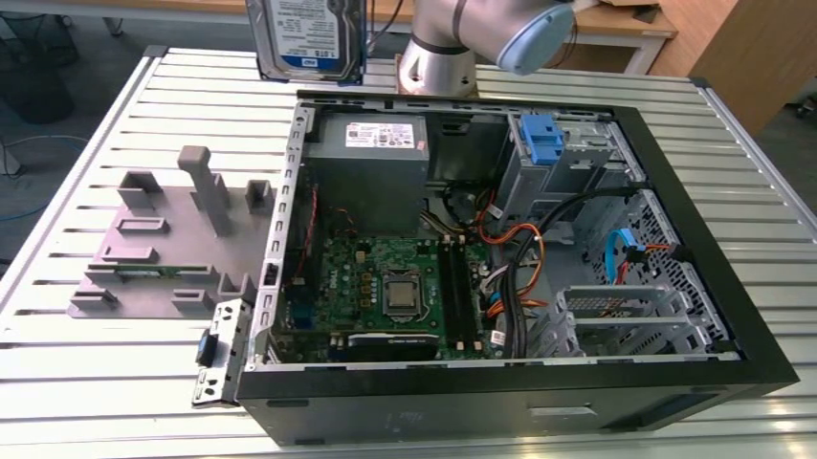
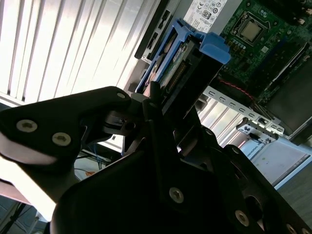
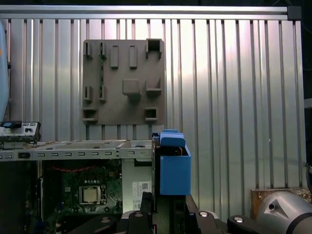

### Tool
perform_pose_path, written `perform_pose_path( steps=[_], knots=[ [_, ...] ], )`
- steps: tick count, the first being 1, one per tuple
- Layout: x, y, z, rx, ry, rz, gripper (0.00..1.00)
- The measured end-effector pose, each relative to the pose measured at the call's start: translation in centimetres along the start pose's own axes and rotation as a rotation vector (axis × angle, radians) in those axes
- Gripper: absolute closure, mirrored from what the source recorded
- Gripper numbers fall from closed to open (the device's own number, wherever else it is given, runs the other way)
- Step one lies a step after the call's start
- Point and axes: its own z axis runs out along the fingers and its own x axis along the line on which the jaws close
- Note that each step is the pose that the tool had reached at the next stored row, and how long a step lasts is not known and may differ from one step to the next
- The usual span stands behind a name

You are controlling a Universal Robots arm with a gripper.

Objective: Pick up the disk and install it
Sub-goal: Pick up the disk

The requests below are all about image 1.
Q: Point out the hard disk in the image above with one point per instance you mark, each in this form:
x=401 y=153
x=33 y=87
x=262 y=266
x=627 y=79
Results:
x=306 y=38

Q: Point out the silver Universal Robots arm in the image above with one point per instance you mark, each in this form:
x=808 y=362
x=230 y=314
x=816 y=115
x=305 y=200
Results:
x=441 y=62

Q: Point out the green motherboard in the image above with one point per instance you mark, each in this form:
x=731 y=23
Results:
x=409 y=248

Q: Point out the grey power supply unit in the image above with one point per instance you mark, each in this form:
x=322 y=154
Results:
x=364 y=191

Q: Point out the silver CPU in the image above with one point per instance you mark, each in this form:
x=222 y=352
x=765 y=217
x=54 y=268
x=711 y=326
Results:
x=404 y=292

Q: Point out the CPU socket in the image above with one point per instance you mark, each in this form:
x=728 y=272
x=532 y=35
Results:
x=402 y=315

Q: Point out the black graphics card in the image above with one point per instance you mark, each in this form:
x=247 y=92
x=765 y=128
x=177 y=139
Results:
x=389 y=344

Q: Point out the silver optical drive bay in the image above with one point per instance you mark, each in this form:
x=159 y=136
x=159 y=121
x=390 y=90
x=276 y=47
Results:
x=575 y=181

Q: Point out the blue plastic bay latch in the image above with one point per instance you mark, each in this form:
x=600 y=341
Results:
x=540 y=138

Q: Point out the grey parts rack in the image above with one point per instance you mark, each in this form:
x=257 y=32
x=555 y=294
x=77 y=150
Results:
x=179 y=248

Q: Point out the black open PC case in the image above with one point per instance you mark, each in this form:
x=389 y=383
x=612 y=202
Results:
x=446 y=411

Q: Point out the green RAM stick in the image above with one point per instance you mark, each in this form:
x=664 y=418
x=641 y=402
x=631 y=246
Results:
x=159 y=274

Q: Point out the blue VGA port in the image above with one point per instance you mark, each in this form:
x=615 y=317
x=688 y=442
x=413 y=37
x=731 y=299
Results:
x=206 y=350

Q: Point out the small wooden top desk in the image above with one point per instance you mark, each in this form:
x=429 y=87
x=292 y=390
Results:
x=607 y=24

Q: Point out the long wooden top desk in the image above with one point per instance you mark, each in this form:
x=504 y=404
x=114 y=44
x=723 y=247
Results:
x=159 y=7

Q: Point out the wooden cabinet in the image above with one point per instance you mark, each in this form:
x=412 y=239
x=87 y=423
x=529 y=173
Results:
x=753 y=57

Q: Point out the black office chair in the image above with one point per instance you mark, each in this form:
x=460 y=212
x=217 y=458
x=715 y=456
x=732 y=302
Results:
x=38 y=91

